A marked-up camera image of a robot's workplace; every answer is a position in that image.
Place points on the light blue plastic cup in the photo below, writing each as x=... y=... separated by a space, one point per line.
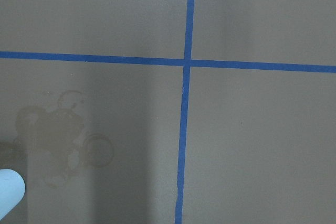
x=12 y=190

